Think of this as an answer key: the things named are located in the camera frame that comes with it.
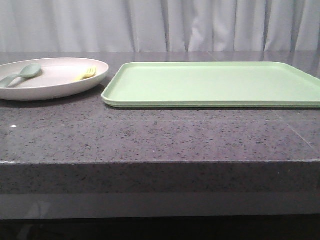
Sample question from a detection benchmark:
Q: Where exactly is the yellow plastic fork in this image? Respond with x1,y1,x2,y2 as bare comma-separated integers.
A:
73,66,97,82

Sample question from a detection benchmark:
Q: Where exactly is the beige round plate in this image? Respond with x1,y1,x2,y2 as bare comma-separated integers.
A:
0,57,109,101

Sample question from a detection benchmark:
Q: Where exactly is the light green serving tray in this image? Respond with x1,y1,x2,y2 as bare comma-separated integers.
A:
101,61,320,108

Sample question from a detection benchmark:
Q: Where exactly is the sage green spoon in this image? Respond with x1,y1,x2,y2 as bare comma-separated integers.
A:
0,63,41,88

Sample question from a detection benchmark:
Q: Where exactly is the white pleated curtain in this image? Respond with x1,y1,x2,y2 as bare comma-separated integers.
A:
0,0,320,53

